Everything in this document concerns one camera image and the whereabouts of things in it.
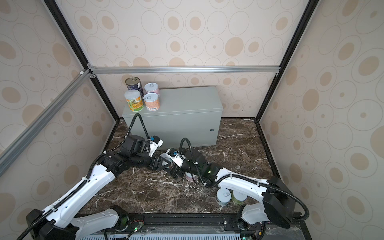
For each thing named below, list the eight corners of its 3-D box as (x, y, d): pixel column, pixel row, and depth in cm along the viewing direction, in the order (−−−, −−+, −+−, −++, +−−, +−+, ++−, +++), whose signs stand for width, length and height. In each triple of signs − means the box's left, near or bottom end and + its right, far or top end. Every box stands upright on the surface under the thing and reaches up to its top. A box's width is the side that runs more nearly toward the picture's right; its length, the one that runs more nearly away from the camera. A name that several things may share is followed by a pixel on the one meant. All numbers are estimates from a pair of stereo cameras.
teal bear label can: (216, 205, 81) (218, 201, 76) (215, 191, 86) (216, 187, 81) (229, 205, 81) (232, 201, 76) (228, 191, 86) (230, 187, 81)
